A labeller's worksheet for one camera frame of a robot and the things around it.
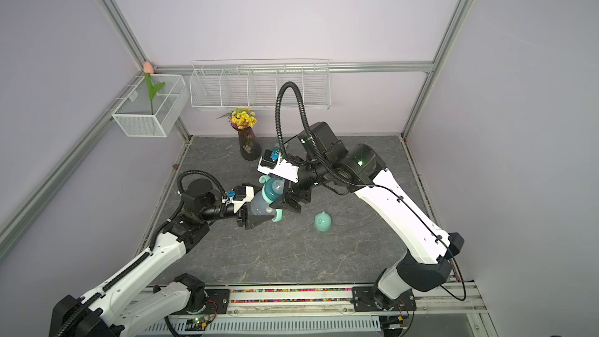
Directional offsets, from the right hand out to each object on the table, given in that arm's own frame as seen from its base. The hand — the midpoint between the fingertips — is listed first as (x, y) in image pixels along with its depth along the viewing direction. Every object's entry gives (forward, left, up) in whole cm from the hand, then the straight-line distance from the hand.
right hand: (277, 184), depth 60 cm
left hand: (0, +3, -11) cm, 11 cm away
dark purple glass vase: (+39, +19, -27) cm, 50 cm away
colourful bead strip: (-18, -2, -37) cm, 42 cm away
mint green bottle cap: (+4, -13, -32) cm, 35 cm away
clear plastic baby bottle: (0, +6, -11) cm, 13 cm away
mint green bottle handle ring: (+5, +5, -5) cm, 8 cm away
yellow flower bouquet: (+40, +19, -12) cm, 46 cm away
